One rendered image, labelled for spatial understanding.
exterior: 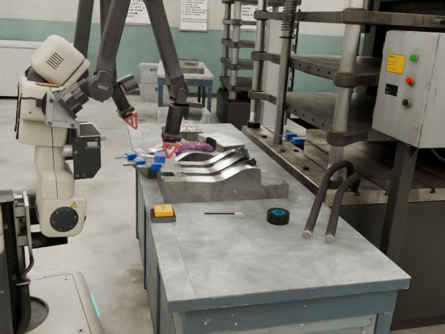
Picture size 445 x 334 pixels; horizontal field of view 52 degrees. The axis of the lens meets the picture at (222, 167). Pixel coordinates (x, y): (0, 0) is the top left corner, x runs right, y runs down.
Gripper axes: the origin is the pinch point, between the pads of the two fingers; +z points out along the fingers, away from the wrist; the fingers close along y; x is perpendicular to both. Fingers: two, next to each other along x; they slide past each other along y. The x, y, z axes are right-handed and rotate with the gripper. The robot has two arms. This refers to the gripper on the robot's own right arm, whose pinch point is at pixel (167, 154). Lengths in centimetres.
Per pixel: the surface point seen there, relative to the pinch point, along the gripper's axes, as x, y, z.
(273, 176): -46.4, 1.2, 5.0
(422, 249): -130, -6, 31
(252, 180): -33.4, -8.6, 3.3
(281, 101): -75, 80, -8
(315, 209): -49, -34, 0
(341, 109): -70, 7, -27
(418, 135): -82, -28, -30
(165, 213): 1.6, -24.8, 11.6
